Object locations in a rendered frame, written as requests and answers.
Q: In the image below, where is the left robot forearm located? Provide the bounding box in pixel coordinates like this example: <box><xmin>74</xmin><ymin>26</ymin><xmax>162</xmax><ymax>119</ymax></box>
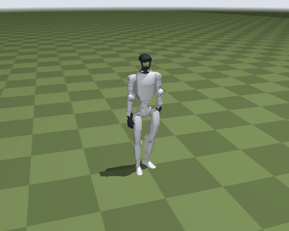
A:
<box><xmin>156</xmin><ymin>94</ymin><xmax>163</xmax><ymax>109</ymax></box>

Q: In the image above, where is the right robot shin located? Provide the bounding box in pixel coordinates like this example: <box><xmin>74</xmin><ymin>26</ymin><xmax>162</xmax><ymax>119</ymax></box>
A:
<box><xmin>133</xmin><ymin>140</ymin><xmax>141</xmax><ymax>167</ymax></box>

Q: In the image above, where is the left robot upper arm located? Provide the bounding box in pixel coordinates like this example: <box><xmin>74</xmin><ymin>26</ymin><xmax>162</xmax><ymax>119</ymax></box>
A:
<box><xmin>154</xmin><ymin>72</ymin><xmax>164</xmax><ymax>96</ymax></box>

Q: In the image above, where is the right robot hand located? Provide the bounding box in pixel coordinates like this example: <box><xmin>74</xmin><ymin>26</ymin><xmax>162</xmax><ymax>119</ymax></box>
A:
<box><xmin>127</xmin><ymin>113</ymin><xmax>135</xmax><ymax>129</ymax></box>

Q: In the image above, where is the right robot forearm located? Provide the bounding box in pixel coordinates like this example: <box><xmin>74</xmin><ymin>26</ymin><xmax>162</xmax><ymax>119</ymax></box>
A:
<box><xmin>127</xmin><ymin>95</ymin><xmax>133</xmax><ymax>117</ymax></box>

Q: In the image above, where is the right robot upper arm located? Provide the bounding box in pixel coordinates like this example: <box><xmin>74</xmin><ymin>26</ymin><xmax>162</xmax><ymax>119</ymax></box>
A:
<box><xmin>127</xmin><ymin>74</ymin><xmax>137</xmax><ymax>100</ymax></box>

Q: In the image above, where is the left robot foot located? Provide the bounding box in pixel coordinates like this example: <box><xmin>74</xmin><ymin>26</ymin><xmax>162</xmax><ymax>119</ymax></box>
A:
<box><xmin>142</xmin><ymin>158</ymin><xmax>156</xmax><ymax>169</ymax></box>

